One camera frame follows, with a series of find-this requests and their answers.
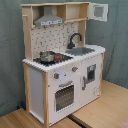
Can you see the grey cupboard door handle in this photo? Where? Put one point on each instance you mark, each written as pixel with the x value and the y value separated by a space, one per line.
pixel 84 83

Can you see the black toy stovetop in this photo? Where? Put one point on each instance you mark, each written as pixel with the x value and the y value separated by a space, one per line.
pixel 58 59

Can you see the silver toy pot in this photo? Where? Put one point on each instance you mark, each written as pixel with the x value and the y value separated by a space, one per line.
pixel 47 56

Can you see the oven door with window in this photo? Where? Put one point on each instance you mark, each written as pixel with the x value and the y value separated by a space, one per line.
pixel 64 96

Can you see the black toy faucet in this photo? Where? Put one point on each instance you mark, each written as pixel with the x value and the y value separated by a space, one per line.
pixel 71 44

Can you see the white microwave door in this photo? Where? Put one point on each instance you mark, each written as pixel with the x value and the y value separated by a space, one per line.
pixel 97 11

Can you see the right red oven knob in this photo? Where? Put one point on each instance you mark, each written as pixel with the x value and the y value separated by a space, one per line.
pixel 74 69

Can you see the red oven knob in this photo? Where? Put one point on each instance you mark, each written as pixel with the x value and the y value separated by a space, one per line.
pixel 56 75
pixel 74 69

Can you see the grey range hood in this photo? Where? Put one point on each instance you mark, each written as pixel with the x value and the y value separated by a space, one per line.
pixel 48 18

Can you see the left red oven knob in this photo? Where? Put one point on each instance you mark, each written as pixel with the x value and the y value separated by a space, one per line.
pixel 56 75

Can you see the wooden toy kitchen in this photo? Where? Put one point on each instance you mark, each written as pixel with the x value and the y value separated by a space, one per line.
pixel 40 84

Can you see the grey toy sink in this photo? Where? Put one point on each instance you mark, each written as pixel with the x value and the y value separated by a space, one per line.
pixel 79 51

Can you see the grey ice dispenser panel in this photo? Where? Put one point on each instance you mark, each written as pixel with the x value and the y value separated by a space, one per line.
pixel 91 73

